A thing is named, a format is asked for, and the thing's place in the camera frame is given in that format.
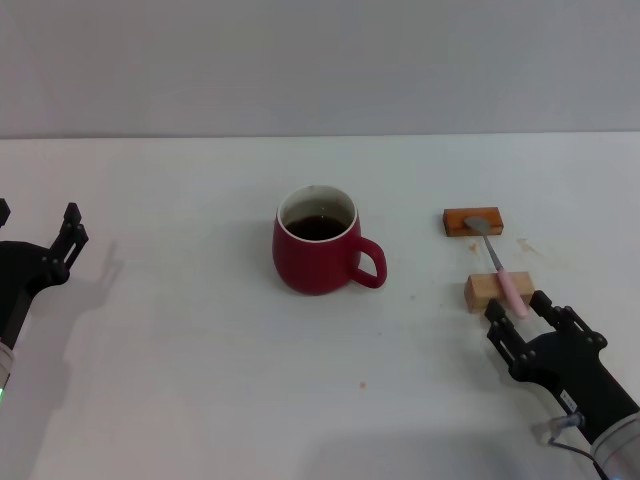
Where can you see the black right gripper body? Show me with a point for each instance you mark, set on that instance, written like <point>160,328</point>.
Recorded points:
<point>570,370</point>

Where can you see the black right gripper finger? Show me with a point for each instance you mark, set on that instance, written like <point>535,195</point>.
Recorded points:
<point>507,332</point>
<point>565,320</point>

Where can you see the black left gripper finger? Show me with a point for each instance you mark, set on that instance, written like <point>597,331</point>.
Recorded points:
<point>72,235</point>
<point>4,212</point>

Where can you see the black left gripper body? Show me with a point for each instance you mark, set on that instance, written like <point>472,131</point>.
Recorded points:
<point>20,285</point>

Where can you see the red ceramic mug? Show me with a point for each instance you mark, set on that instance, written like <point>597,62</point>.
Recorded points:
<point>310,265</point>

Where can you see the light wooden block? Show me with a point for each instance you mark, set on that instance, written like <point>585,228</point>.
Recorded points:
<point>482,292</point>

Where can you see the dark orange wooden block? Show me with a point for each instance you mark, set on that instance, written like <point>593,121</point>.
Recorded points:
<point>457,222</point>

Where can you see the dark coffee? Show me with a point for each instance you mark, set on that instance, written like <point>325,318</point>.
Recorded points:
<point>317,227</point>

